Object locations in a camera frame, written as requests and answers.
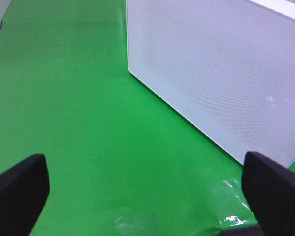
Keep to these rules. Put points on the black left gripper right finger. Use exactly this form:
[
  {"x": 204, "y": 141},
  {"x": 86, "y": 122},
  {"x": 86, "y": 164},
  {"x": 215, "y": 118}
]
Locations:
[{"x": 269, "y": 189}]

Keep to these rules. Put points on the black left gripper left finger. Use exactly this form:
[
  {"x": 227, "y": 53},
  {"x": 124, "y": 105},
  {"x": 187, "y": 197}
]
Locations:
[{"x": 24, "y": 189}]

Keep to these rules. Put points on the white microwave door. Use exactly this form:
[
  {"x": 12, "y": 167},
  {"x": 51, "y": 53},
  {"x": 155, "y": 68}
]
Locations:
[{"x": 227, "y": 66}]

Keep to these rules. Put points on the white microwave oven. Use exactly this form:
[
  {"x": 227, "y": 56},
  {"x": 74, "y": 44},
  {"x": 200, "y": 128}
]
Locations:
[{"x": 283, "y": 7}]

